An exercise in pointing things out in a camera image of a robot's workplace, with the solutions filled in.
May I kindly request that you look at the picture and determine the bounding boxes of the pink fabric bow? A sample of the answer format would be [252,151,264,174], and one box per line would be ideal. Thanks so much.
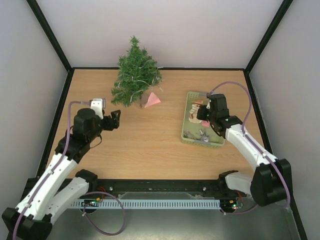
[201,121,210,128]

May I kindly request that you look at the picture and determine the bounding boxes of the brown round doll ornament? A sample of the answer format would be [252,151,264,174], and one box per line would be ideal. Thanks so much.
[188,99,204,124]

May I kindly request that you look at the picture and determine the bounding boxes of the green perforated plastic basket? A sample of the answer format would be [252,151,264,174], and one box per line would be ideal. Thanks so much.
[181,91,225,148]

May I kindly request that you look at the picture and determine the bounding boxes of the pink fabric triangle ornament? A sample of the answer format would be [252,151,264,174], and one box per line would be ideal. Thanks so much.
[144,92,161,108]

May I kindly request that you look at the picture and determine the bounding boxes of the small green christmas tree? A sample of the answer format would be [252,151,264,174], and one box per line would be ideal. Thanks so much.
[110,35,163,108]

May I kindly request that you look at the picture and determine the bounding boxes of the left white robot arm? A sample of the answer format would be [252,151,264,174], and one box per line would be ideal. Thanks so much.
[1,108,121,240]

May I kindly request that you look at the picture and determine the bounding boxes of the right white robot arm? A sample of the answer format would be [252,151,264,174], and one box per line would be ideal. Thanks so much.
[197,93,292,207]

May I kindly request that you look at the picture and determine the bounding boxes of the silver star ornament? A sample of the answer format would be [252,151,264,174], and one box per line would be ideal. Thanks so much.
[198,129,211,141]

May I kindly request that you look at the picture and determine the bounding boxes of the silver word ornament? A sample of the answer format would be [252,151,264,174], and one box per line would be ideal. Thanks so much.
[182,130,198,140]

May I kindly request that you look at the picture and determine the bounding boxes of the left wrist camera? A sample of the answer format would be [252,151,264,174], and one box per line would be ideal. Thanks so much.
[90,98,106,119]

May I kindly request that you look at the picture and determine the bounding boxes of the black aluminium front rail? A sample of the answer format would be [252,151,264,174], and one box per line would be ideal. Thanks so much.
[24,178,288,194]

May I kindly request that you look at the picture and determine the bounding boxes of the purple cable loop front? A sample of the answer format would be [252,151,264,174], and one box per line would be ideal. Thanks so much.
[81,191,127,236]

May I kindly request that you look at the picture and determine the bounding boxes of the white slotted cable duct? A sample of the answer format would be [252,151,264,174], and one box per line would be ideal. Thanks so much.
[69,199,221,210]

